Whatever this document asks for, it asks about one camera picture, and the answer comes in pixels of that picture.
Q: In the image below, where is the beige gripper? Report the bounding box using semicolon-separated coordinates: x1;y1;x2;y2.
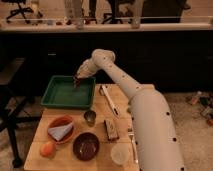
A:
76;64;93;79

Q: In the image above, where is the purple grape bunch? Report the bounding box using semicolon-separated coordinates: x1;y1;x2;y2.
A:
73;77;81;89

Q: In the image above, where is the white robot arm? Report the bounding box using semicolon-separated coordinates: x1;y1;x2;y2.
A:
77;49;187;171

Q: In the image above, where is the orange bowl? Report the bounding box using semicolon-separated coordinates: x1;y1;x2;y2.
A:
47;116;74;144

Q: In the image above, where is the purple bowl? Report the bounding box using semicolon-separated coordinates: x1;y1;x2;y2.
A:
73;132;100;161

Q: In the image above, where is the green plastic tray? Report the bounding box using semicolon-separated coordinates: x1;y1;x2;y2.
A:
41;75;96;109

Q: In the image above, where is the small metal cup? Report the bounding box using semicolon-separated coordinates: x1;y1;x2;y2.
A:
84;110;96;127

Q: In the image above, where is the brown chocolate bar block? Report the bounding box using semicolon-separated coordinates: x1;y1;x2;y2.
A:
104;120;119;141

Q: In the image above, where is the light blue cloth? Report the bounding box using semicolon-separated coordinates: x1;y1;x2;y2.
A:
48;122;74;141

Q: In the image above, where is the silver fork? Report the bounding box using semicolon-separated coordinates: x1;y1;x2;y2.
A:
127;128;138;164

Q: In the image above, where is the black office chair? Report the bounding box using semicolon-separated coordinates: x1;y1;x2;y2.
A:
1;0;43;24

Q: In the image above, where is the orange peach fruit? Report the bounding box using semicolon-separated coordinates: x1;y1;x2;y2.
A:
40;141;56;157

